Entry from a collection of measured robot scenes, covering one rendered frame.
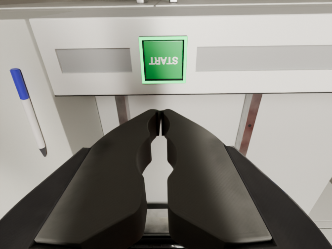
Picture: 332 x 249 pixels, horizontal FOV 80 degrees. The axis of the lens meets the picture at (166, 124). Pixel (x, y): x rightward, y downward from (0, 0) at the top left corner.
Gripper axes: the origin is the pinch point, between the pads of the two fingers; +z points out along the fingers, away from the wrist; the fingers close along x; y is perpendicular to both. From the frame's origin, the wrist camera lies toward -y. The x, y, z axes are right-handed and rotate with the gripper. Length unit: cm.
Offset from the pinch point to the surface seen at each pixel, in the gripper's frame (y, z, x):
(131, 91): 4.9, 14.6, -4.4
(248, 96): 11.9, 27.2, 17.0
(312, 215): 59, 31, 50
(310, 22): -3.0, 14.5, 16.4
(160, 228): 52, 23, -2
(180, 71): 2.1, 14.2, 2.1
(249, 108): 13.9, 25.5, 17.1
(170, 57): 0.4, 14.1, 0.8
